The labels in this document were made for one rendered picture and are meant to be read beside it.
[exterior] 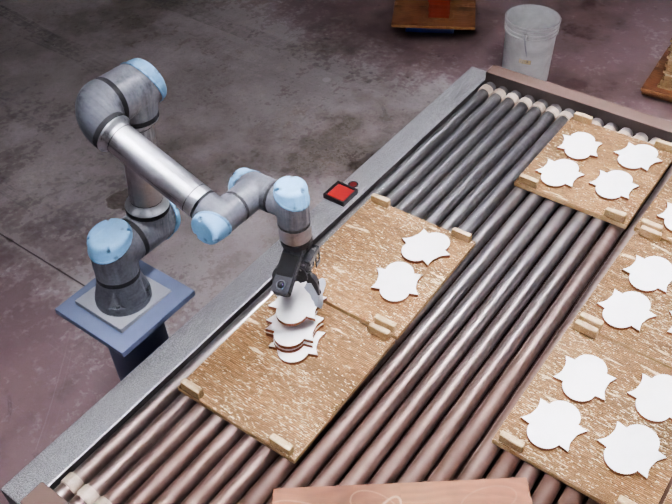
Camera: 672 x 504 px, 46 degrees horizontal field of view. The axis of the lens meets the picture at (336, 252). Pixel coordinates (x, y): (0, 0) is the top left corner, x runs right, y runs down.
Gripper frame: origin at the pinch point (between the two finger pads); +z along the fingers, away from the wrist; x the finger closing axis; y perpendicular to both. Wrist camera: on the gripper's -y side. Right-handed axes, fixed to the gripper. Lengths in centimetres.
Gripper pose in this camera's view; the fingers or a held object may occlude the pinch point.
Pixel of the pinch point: (297, 302)
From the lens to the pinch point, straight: 194.0
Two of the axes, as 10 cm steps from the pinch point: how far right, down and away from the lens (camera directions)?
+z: 0.3, 7.2, 6.9
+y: 3.7, -6.5, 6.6
